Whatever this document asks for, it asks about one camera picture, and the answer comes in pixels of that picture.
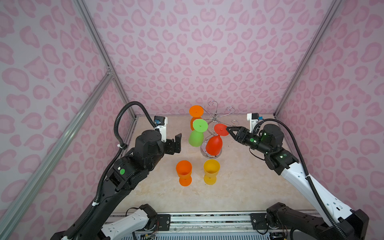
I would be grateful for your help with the aluminium frame post back left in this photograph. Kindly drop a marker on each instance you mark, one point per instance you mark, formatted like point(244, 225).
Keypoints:
point(90, 25)

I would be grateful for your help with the yellow plastic wine glass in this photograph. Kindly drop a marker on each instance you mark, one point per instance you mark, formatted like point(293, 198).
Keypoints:
point(211, 169)

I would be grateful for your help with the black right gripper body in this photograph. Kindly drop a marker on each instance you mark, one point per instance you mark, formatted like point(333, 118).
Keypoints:
point(255, 141)

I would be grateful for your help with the aluminium frame post back right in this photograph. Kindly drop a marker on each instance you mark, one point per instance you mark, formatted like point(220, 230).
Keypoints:
point(327, 21)

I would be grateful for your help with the orange wine glass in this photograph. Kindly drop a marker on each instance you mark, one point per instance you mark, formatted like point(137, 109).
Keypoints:
point(196, 112)
point(184, 171)

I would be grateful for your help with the aluminium frame strut left diagonal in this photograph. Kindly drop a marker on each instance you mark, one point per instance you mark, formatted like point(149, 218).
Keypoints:
point(26, 197)

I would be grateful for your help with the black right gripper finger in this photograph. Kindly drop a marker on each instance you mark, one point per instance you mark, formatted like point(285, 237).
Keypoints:
point(238, 137)
point(237, 129)

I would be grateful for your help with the aluminium frame post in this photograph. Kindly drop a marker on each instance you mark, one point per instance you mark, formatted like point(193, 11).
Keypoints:
point(90, 25)
point(327, 21)

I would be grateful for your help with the green plastic wine glass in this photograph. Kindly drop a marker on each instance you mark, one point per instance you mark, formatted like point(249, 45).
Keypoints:
point(197, 135)

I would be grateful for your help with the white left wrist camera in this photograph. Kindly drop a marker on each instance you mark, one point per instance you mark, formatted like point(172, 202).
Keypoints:
point(163, 131)

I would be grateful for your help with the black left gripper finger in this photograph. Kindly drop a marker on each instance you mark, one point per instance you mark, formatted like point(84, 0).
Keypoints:
point(159, 121)
point(177, 144)

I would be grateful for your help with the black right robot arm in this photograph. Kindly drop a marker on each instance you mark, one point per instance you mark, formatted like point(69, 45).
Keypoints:
point(337, 221)

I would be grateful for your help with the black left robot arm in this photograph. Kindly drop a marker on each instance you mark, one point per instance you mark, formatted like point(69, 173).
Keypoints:
point(119, 181)

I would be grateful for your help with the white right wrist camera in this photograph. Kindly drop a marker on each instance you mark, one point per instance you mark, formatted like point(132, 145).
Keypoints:
point(254, 119)

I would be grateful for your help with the chrome wire wine glass rack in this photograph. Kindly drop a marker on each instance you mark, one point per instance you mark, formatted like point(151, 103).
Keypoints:
point(212, 120)

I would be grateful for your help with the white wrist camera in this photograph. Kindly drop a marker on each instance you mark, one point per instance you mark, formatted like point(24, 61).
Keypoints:
point(254, 119)
point(163, 131)

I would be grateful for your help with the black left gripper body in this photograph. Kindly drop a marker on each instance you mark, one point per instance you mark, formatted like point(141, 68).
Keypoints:
point(168, 147)

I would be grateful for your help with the red plastic wine glass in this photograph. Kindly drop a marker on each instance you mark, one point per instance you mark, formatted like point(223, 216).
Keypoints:
point(215, 144)

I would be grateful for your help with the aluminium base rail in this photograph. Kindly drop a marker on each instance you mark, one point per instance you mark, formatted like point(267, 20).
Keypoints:
point(197, 226)

